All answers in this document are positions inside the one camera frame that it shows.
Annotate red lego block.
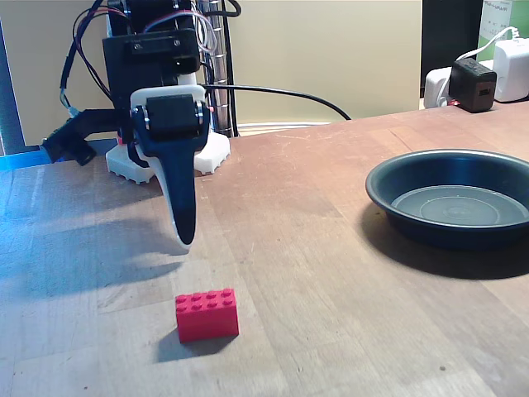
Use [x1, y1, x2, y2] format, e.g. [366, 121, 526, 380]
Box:
[174, 288, 241, 344]

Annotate dark round bin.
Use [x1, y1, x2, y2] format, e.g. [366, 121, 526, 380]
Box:
[365, 148, 529, 251]

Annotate blue tape strip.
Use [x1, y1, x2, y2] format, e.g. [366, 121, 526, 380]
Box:
[0, 149, 54, 170]

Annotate small white power adapter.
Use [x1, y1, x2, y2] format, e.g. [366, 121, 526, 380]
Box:
[424, 67, 455, 109]

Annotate black flat panel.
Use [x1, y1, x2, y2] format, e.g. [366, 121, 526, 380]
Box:
[421, 0, 484, 98]

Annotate black charger cube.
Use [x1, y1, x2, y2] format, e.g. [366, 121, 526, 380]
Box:
[449, 57, 498, 113]

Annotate green and white box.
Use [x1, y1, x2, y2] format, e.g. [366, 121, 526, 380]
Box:
[477, 0, 529, 69]

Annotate large white power adapter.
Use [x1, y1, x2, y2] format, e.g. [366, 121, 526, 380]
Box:
[493, 37, 529, 103]

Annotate red and white servo wires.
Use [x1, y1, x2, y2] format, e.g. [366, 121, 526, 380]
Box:
[142, 7, 217, 54]

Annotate red and black wire pair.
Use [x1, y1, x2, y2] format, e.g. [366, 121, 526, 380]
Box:
[73, 6, 126, 98]

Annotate black gripper camera module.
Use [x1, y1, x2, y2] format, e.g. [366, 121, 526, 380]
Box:
[40, 108, 125, 166]

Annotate black camera cable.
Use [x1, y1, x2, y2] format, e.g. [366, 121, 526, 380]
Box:
[60, 0, 104, 119]

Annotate thick black cable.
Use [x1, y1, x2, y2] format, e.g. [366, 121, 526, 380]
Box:
[200, 84, 352, 121]

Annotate white charger cable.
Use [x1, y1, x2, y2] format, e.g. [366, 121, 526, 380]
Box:
[456, 26, 520, 63]

